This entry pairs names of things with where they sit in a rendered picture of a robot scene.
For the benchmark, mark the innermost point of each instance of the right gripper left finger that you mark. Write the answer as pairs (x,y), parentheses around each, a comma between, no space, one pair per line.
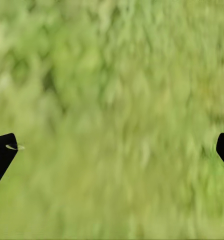
(8,150)

